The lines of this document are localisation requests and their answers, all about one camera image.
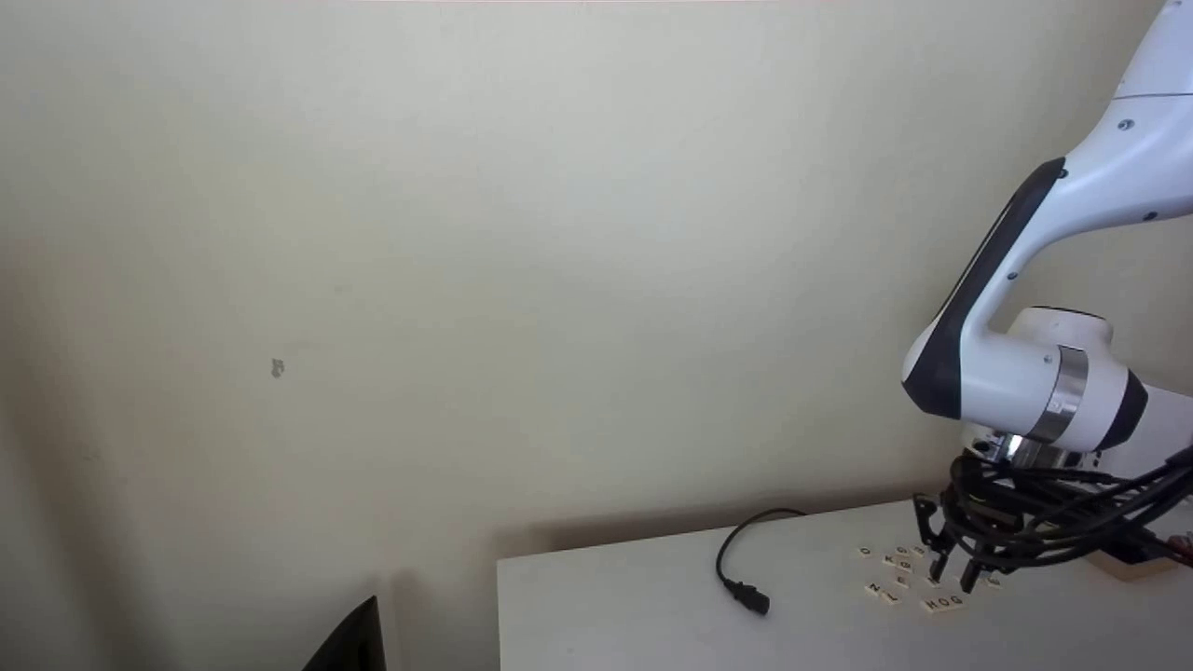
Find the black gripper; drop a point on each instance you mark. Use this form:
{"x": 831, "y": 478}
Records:
{"x": 980, "y": 508}

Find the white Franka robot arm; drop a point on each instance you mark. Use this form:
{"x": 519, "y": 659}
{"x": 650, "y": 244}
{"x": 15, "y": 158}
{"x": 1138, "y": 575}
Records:
{"x": 1056, "y": 384}

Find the cream O letter tile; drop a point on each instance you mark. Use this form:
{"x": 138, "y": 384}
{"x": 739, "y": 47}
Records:
{"x": 951, "y": 601}

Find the cream G letter tile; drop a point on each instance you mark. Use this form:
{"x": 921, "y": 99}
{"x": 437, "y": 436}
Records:
{"x": 933, "y": 604}

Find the flat rectangular box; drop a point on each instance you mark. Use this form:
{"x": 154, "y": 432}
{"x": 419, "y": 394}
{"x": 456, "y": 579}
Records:
{"x": 1125, "y": 567}

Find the black angular object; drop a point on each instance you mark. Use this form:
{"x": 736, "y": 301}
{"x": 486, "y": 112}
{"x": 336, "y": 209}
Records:
{"x": 354, "y": 639}

